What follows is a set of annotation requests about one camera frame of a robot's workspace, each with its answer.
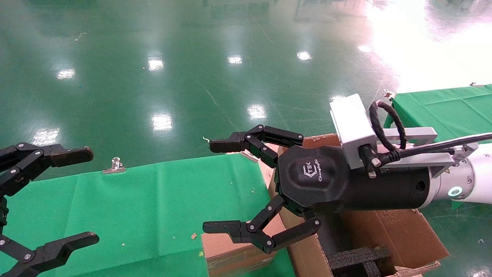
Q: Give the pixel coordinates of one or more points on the large open cardboard carton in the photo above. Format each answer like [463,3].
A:
[399,234]

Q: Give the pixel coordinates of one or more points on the small brown cardboard box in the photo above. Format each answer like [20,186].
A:
[226,258]

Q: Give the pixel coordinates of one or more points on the black foam insert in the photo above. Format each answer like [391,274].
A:
[357,257]

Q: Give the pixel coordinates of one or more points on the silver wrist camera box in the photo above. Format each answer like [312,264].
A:
[351,123]

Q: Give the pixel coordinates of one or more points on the large green tablecloth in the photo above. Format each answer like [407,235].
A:
[134,211]

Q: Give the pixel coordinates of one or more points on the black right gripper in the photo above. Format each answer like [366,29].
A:
[319,181]

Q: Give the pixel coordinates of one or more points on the silver camera mounting bracket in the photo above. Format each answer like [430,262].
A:
[423,134]

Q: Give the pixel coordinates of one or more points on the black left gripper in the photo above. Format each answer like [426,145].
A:
[3,211]

